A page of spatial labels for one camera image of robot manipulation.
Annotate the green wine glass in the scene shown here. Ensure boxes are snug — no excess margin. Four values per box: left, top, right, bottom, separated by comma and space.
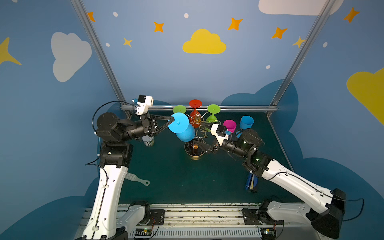
173, 105, 187, 114
206, 104, 221, 123

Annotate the blue wine glass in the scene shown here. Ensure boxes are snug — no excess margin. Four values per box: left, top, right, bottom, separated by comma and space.
168, 113, 195, 142
236, 116, 255, 138

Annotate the pink wine glass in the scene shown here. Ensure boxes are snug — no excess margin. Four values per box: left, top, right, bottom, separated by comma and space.
223, 120, 237, 133

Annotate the blue wine glass front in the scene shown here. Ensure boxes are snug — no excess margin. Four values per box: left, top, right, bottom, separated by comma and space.
236, 116, 255, 138

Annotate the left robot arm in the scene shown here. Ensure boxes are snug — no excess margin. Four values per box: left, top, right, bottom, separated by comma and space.
80, 113, 175, 240

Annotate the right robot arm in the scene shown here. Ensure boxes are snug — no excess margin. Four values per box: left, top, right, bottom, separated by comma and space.
192, 124, 346, 239

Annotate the red wine glass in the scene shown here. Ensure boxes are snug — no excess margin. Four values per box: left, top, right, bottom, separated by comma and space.
189, 99, 203, 128

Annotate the silver tin can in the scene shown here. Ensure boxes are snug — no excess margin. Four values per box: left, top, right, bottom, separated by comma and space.
142, 136, 155, 147

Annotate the grey dish brush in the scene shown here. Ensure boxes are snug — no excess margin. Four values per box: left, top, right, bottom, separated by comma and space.
125, 173, 151, 186

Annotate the gold wire glass rack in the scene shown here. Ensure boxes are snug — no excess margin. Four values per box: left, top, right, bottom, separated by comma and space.
184, 114, 221, 161

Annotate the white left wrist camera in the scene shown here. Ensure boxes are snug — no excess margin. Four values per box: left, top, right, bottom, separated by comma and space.
133, 95, 154, 116

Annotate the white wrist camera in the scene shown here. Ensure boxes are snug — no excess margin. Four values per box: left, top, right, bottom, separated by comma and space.
133, 95, 154, 116
210, 124, 232, 146

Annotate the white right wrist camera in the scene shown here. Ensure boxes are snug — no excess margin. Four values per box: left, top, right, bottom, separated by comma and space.
210, 124, 232, 146

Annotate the black left camera cable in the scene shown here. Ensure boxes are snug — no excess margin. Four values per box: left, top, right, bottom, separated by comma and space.
91, 100, 137, 133

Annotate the aluminium frame rear rail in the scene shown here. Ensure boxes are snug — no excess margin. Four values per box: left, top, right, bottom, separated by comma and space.
121, 105, 278, 112

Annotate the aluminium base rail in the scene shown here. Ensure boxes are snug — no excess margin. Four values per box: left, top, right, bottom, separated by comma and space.
73, 202, 319, 240

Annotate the left corner frame post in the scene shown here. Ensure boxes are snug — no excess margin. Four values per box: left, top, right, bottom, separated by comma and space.
71, 0, 126, 102

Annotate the corner frame post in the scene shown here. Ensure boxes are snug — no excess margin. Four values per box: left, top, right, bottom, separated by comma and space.
266, 0, 337, 119
71, 0, 126, 102

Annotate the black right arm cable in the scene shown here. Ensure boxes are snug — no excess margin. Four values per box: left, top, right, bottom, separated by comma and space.
265, 170, 365, 223

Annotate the right corner frame post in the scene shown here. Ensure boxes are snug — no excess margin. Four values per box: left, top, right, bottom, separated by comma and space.
266, 0, 337, 119

